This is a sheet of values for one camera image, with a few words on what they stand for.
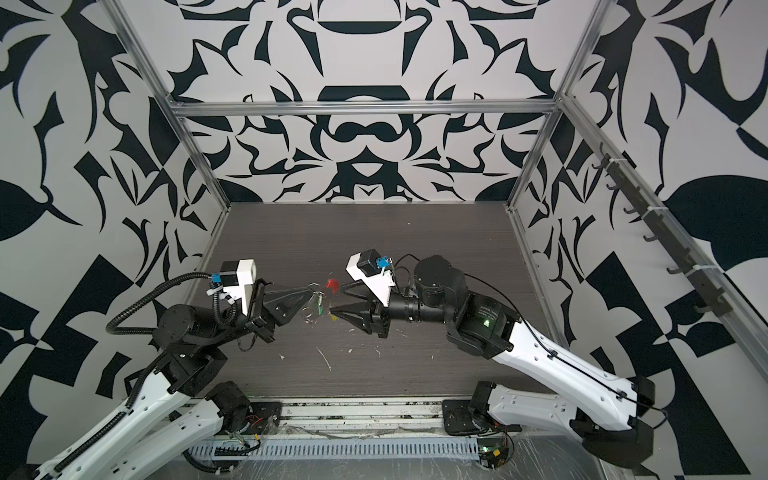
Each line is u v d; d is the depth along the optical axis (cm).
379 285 46
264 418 73
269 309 49
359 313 47
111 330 38
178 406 48
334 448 65
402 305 48
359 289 53
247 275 46
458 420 74
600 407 39
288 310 53
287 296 50
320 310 52
